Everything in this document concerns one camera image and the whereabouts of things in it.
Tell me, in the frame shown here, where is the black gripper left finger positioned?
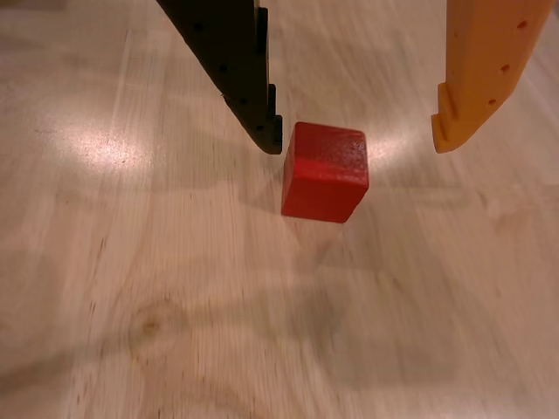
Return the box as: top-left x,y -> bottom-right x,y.
156,0 -> 284,155

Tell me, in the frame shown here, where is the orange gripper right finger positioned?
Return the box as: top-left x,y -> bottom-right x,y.
430,0 -> 556,155

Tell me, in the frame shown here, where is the red wooden cube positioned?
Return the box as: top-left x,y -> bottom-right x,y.
280,120 -> 370,225

